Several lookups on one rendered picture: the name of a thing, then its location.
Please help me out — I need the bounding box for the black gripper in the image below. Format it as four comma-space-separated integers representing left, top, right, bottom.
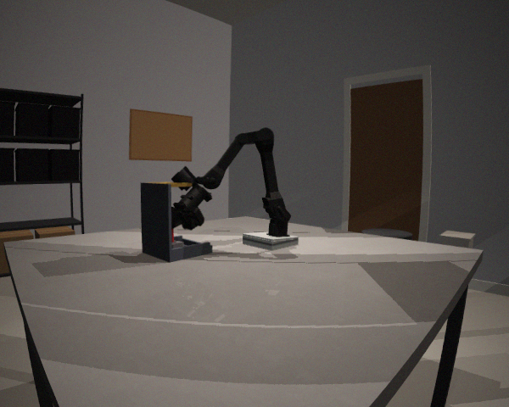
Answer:
171, 193, 204, 229

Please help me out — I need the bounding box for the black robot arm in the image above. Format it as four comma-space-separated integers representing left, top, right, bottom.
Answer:
171, 127, 291, 237

